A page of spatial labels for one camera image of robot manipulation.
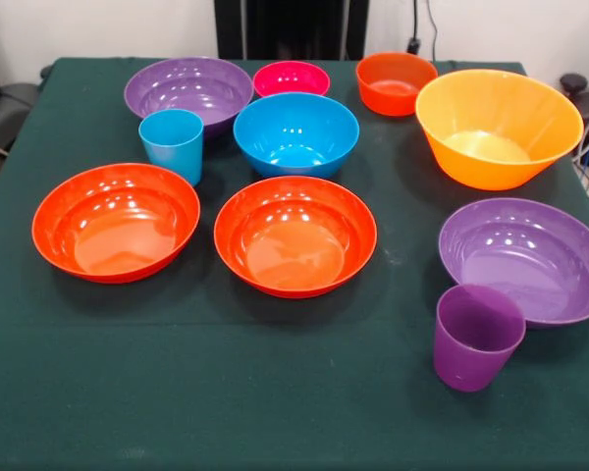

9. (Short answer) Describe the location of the purple plastic cup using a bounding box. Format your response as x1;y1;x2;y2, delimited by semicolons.
433;284;527;393

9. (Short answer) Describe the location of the pink plastic bowl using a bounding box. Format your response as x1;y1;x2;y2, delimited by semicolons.
252;60;332;99

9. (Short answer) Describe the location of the purple plastic bowl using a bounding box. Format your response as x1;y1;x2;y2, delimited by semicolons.
123;57;255;141
438;197;589;329

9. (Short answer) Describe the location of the blue plastic bowl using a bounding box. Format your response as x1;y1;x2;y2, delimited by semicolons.
233;92;360;180

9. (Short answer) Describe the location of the wide red-orange bowl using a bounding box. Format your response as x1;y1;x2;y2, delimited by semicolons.
31;162;201;285
213;176;378;299

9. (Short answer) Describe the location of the large yellow-orange bowl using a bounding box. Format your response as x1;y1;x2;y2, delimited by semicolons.
414;69;585;191

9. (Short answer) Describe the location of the blue plastic cup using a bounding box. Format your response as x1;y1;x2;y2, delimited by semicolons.
137;108;205;187

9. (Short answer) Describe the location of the black cable with plug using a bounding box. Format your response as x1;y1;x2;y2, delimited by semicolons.
405;0;422;55

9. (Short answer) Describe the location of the small deep orange bowl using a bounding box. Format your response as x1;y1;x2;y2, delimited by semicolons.
355;51;439;118

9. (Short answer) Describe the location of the thin black cable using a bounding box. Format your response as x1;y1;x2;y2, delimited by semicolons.
424;0;440;63

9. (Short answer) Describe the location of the dark green tablecloth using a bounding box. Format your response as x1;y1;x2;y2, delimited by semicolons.
0;57;589;471

